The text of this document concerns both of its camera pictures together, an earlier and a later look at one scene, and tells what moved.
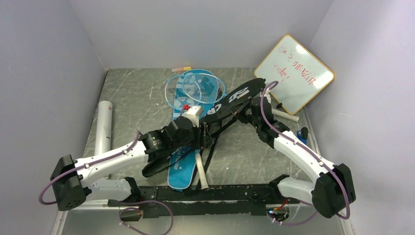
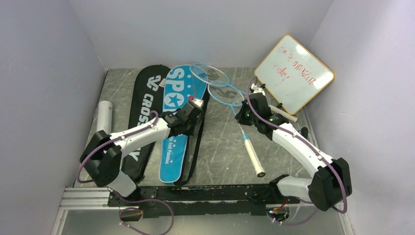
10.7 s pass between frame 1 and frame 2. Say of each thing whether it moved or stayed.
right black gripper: stayed
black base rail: stayed
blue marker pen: stayed
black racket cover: moved
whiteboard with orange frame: stayed
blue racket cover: moved
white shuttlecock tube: stayed
